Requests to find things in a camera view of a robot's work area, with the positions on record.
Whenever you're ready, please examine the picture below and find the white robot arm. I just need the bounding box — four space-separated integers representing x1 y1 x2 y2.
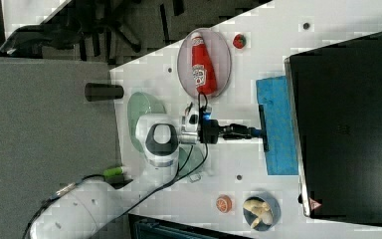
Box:
23 105 264 239

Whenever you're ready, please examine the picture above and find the black silver toaster oven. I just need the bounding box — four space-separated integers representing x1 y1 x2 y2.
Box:
255 28 382 225

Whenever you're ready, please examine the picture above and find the orange slice toy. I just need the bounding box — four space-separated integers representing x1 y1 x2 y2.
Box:
216 195 232 213

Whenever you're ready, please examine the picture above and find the green perforated colander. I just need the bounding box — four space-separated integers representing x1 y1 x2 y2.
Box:
127 92 166 152

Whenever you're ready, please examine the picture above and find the black cylinder post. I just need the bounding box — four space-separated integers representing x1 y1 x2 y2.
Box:
85 83 124 102

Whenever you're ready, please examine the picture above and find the blue bowl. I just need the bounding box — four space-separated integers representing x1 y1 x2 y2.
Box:
243 192 282 232

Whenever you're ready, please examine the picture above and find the grey round plate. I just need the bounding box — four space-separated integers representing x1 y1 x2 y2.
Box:
177 28 232 99

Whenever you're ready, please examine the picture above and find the red toy tomato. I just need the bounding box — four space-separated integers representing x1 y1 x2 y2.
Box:
233 34 247 49

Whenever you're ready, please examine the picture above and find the red ketchup bottle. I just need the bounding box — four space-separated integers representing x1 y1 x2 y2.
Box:
191 32 217 95

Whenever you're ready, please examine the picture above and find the green cup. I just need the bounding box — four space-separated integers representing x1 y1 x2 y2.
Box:
178 145 208 183

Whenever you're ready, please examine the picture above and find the green button handle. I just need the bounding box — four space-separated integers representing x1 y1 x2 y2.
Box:
103 166 124 178

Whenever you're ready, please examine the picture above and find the black office chair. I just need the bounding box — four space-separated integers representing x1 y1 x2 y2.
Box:
0 0 180 64

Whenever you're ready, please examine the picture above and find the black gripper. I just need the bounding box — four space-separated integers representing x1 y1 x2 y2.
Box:
199 119 263 144

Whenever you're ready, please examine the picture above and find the beige toy garlic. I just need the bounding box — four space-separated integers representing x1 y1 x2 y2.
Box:
243 198 274 229

